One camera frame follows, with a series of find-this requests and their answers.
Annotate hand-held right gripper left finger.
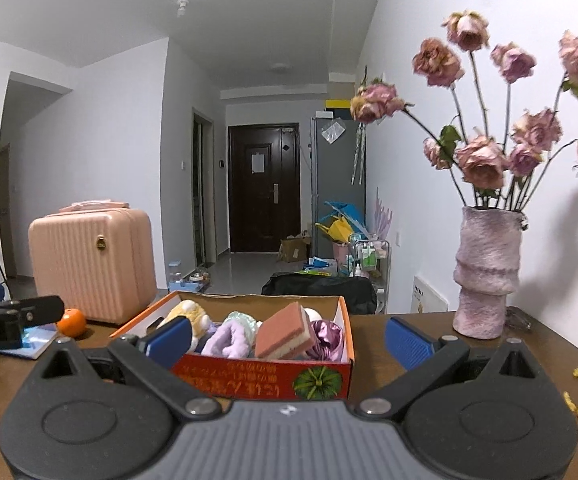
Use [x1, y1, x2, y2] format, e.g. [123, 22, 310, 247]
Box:
[39, 315, 222, 421]

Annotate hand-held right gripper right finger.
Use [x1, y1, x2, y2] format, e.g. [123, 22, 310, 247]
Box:
[356, 316, 537, 421]

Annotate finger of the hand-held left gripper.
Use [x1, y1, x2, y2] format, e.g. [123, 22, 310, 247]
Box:
[6, 296, 65, 324]

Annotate yellow and white plush toy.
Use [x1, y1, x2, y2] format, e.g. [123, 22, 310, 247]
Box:
[156, 300, 212, 351]

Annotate purple fleece drawstring pouch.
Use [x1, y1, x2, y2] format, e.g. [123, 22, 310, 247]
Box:
[201, 321, 257, 359]

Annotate pale green plush toy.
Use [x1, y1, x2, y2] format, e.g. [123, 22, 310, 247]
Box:
[221, 311, 262, 341]

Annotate pink satin pouch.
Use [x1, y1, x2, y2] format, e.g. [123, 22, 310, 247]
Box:
[306, 319, 345, 362]

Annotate orange-edged cardboard box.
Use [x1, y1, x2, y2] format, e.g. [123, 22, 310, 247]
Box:
[110, 291, 356, 402]

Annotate pink and white sponge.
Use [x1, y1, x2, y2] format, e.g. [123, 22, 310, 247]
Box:
[254, 301, 315, 361]

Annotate blue book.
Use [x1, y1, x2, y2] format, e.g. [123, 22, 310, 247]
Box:
[0, 324, 60, 361]

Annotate orange fruit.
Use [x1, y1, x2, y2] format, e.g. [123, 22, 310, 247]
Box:
[56, 308, 87, 337]

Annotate white flat panel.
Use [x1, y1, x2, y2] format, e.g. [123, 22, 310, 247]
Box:
[411, 274, 448, 315]

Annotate blue pet feeder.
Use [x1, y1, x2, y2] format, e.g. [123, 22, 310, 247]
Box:
[168, 261, 210, 293]

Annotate pink ribbed suitcase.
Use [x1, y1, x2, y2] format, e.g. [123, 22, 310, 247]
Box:
[28, 208, 157, 325]

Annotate purple textured vase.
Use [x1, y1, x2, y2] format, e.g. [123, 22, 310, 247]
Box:
[452, 206, 528, 339]

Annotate eyeglasses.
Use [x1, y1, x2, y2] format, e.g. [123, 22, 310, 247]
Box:
[506, 306, 532, 332]

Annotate pink folded cloth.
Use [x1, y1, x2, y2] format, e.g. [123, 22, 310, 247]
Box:
[58, 201, 131, 213]

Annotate brown floor carton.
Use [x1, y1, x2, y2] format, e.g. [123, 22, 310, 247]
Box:
[276, 232, 312, 263]

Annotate dark brown door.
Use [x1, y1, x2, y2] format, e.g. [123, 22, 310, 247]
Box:
[227, 122, 301, 254]

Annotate scattered yellow crumbs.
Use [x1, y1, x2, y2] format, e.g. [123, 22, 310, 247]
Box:
[563, 367, 578, 417]

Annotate grey refrigerator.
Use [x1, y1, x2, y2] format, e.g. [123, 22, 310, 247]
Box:
[310, 116, 367, 261]

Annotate white folded umbrella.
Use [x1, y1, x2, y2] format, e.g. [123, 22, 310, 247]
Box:
[351, 122, 367, 186]

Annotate bunch of dried pink roses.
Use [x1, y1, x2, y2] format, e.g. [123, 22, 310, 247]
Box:
[350, 9, 578, 211]

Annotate clear plastic bag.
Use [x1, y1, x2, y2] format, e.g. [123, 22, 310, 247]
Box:
[321, 120, 346, 143]

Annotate wire trolley with bottles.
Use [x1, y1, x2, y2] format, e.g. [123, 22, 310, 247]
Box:
[349, 240, 392, 315]

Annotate blue folded frame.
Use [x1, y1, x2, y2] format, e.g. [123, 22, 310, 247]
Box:
[325, 201, 367, 236]

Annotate dark side door frame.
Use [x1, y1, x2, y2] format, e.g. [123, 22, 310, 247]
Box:
[191, 108, 217, 266]

